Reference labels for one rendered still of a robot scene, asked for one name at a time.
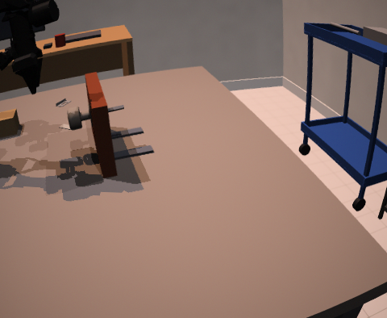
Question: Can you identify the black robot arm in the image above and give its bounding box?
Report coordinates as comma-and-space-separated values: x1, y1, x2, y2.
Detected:
0, 0, 60, 71

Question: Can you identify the tan cardboard box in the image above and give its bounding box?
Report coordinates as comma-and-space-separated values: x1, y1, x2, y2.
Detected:
0, 109, 19, 138

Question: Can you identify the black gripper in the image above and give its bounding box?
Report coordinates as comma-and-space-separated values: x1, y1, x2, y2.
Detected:
12, 30, 43, 94

